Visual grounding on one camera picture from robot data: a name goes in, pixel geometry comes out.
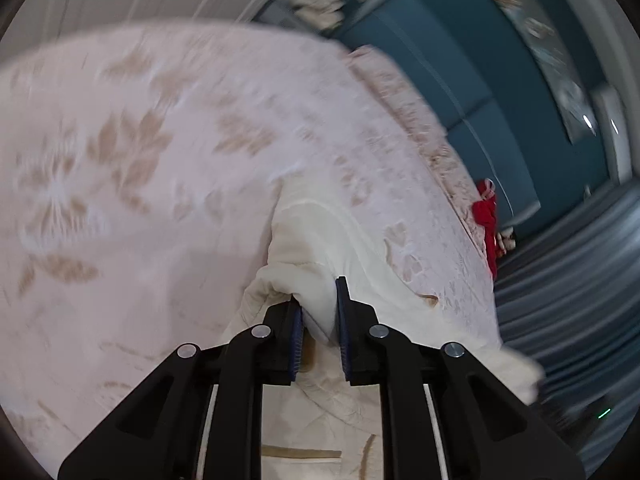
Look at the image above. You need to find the pink floral bedspread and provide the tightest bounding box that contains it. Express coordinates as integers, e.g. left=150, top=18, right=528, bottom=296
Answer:
left=0, top=22, right=503, bottom=480

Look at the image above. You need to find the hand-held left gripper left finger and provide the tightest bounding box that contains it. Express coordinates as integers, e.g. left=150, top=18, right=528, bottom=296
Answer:
left=57, top=296, right=305, bottom=480

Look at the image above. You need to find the red cloth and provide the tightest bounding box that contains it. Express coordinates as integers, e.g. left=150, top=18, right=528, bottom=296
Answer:
left=474, top=179, right=501, bottom=281

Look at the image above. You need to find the pale floral cloth pile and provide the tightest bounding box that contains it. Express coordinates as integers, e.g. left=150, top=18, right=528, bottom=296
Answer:
left=280, top=0, right=351, bottom=36

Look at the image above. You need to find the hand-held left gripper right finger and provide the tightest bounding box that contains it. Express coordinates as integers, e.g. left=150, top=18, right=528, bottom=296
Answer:
left=334, top=276, right=586, bottom=480

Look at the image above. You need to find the grey-blue curtain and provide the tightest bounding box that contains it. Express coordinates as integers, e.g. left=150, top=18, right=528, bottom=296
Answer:
left=492, top=175, right=640, bottom=466

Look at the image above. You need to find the blue padded headboard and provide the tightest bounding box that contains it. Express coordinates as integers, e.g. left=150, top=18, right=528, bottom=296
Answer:
left=325, top=0, right=611, bottom=241

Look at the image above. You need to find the wall poster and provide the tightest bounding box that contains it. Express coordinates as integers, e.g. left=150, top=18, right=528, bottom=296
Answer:
left=475, top=0, right=598, bottom=146

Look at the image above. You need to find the cream quilted comforter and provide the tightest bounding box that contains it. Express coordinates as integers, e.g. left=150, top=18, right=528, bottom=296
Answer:
left=232, top=177, right=547, bottom=480

